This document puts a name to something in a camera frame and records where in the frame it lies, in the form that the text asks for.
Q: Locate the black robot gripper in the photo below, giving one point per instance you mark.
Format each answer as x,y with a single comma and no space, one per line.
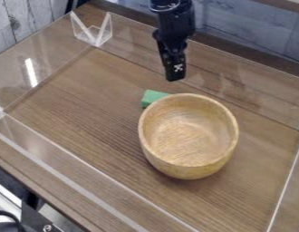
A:
176,21

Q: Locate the clear acrylic corner bracket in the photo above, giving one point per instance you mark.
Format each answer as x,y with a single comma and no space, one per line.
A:
92,35

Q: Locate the clear acrylic tray wall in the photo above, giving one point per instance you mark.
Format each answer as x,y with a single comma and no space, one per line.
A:
100,203

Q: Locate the wooden bowl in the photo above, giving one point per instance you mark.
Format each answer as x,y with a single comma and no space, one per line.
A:
188,134

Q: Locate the green rectangular block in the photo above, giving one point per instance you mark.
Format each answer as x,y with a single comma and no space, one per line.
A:
151,96

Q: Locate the black metal table clamp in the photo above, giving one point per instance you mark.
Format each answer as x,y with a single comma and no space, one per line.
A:
20,207

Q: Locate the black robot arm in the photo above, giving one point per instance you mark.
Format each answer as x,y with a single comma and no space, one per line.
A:
176,23

